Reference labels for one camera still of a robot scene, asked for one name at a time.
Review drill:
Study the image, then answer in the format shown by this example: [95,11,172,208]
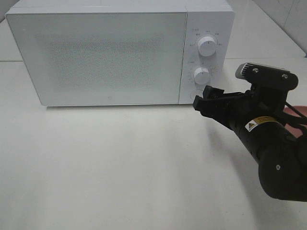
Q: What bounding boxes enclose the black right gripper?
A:
[193,85,287,134]

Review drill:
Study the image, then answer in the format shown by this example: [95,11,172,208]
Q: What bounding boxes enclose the round white door button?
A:
[190,90,203,101]

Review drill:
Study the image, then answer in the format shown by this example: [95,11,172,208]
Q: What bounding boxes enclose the pink round plate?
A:
[283,106,307,138]

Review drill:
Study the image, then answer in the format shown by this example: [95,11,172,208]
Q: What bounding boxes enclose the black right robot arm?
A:
[193,86,307,202]

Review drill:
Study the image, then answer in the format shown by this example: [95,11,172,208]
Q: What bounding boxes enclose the lower white microwave knob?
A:
[193,67,210,85]

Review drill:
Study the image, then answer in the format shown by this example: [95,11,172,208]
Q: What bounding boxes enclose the white microwave knob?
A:
[197,34,217,57]
[193,67,210,85]

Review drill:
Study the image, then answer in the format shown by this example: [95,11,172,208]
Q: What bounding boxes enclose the upper white microwave knob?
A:
[197,34,217,57]

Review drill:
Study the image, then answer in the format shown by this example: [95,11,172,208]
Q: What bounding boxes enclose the white microwave oven body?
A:
[5,0,235,105]

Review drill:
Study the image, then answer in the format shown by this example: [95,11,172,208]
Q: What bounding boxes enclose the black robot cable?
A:
[280,102,307,135]

